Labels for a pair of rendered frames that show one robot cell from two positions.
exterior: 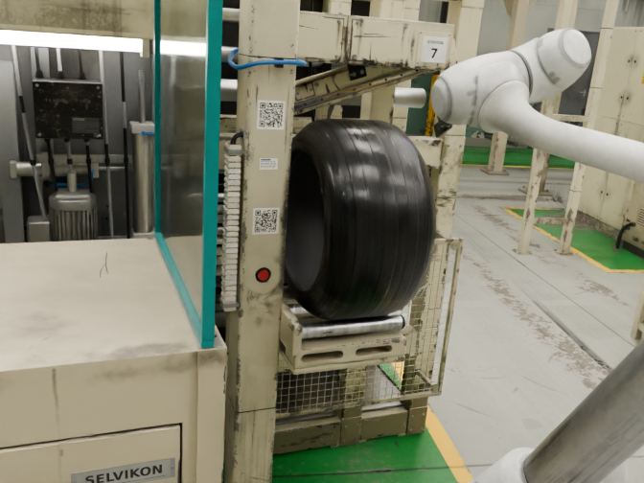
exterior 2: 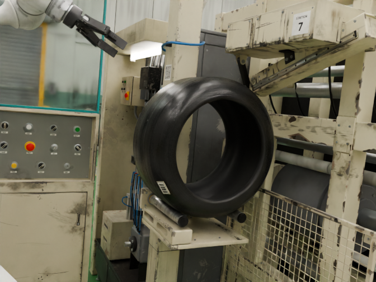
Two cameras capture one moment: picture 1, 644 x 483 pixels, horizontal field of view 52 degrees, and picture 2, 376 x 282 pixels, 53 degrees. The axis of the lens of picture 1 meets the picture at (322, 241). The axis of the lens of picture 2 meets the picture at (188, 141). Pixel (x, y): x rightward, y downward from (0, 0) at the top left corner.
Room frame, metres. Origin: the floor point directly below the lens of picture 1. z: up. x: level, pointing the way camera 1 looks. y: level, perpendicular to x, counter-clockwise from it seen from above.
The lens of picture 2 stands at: (1.72, -1.71, 1.36)
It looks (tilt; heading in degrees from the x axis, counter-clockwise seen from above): 5 degrees down; 86
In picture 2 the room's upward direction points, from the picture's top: 5 degrees clockwise
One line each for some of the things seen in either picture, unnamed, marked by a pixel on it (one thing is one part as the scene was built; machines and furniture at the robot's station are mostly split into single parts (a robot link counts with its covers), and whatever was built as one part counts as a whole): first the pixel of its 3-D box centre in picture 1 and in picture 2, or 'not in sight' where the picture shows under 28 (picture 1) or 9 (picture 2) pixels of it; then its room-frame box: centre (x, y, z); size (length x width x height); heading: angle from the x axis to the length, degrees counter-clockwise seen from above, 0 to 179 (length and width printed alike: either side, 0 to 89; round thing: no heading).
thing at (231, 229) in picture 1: (232, 228); not in sight; (1.73, 0.25, 1.19); 0.05 x 0.04 x 0.48; 22
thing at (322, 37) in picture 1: (353, 40); (285, 34); (2.23, -0.05, 1.71); 0.61 x 0.25 x 0.15; 112
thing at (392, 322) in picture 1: (350, 326); (167, 208); (1.78, -0.10, 0.90); 0.35 x 0.05 x 0.05; 112
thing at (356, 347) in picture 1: (346, 346); (165, 222); (1.78, -0.10, 0.84); 0.36 x 0.09 x 0.06; 112
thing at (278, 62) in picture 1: (266, 57); (182, 45); (1.79, 0.18, 1.65); 0.19 x 0.19 x 0.06; 22
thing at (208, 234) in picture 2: (329, 337); (192, 229); (1.91, -0.05, 0.80); 0.37 x 0.36 x 0.02; 22
